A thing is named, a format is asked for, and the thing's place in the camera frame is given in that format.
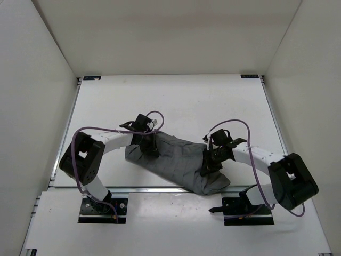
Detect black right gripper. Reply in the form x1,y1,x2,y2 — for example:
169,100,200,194
200,147,228,175

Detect grey pleated skirt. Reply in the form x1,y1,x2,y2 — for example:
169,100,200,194
125,132,231,196

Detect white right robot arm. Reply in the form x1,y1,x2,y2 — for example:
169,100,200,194
201,129,319,214

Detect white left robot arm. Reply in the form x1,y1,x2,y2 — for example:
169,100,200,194
59,111,160,214

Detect blue label left corner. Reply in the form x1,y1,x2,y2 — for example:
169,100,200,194
83,76,101,81

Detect blue label corner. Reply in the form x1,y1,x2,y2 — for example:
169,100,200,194
83,76,101,81
240,74,259,79

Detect blue label right corner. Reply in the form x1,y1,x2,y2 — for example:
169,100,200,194
240,74,259,79

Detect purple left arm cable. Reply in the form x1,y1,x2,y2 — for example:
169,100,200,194
70,111,165,224

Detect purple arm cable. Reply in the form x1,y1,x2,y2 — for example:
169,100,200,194
70,111,165,224
209,119,306,221

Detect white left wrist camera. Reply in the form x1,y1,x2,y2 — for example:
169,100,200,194
151,119,158,130

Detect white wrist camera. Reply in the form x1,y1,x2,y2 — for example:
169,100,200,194
151,119,158,130
203,132,213,150

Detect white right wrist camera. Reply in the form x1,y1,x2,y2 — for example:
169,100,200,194
203,132,213,150

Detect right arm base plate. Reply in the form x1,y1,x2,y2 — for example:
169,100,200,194
222,193,274,226

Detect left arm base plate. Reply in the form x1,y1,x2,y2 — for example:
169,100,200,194
78,196,128,225

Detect aluminium rail left table edge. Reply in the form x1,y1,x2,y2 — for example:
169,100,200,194
48,77,83,187

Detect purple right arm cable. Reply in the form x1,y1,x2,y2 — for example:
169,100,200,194
209,119,306,221

